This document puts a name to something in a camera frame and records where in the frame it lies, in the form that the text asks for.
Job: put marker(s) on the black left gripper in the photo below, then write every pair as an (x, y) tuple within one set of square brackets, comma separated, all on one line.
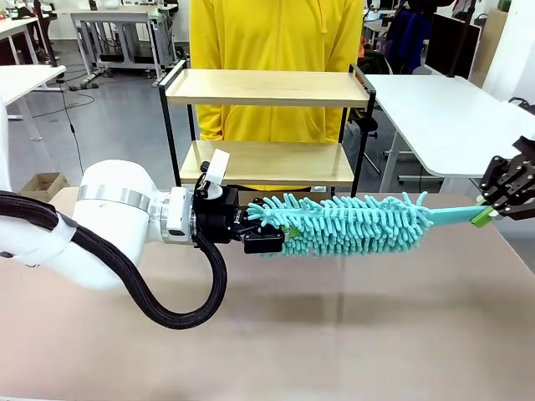
[(217, 217)]

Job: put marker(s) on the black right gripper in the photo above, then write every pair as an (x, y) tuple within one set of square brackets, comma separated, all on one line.
[(527, 175)]

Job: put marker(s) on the teal microfiber duster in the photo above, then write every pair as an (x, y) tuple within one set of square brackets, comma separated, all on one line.
[(355, 225)]

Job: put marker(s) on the person left forearm yellow sleeve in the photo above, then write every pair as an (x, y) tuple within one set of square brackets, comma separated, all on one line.
[(336, 121)]

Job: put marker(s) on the person right forearm yellow sleeve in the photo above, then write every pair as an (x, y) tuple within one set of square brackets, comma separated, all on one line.
[(209, 121)]

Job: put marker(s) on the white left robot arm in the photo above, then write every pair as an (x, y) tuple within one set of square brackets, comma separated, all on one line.
[(113, 200)]

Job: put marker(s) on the large white rounded table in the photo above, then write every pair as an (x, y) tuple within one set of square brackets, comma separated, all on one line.
[(439, 121)]

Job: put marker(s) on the brown cardboard panel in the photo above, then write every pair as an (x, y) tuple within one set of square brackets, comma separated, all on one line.
[(489, 46)]

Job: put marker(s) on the black monitor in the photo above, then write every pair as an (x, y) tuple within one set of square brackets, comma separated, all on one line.
[(451, 42)]

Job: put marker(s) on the background person blue clothes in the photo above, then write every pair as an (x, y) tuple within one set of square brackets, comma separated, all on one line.
[(405, 37)]

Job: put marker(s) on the person torso yellow hoodie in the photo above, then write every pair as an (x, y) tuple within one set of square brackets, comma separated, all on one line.
[(271, 42)]

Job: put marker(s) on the open cardboard box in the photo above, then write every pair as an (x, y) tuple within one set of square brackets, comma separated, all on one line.
[(42, 183)]

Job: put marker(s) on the white table with white legs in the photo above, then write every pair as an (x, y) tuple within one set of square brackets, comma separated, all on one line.
[(25, 79)]

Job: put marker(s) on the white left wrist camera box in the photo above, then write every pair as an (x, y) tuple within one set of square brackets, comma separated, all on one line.
[(219, 167)]

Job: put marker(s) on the black frame wooden shelf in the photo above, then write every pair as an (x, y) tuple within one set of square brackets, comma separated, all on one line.
[(267, 85)]

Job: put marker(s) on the white table grey frame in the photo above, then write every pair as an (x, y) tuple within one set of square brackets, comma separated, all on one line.
[(108, 16)]

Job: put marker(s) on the black metal post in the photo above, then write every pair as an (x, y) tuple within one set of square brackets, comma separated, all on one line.
[(46, 33)]

